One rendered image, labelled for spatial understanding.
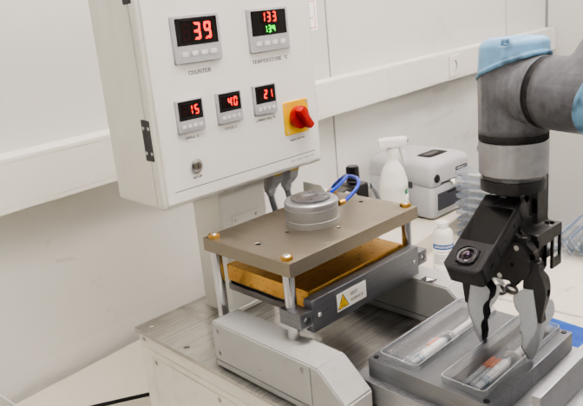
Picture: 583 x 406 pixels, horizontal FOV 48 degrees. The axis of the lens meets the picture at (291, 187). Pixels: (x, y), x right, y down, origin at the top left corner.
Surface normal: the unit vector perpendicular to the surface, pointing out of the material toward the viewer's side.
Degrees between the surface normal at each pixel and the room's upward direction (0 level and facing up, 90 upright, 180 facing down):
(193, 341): 0
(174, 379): 90
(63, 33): 90
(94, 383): 0
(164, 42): 90
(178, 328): 0
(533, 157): 90
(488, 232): 28
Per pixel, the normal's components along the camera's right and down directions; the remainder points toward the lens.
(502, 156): -0.55, 0.25
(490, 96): -0.88, 0.19
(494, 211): -0.41, -0.72
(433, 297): -0.71, 0.25
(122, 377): -0.09, -0.96
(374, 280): 0.69, 0.13
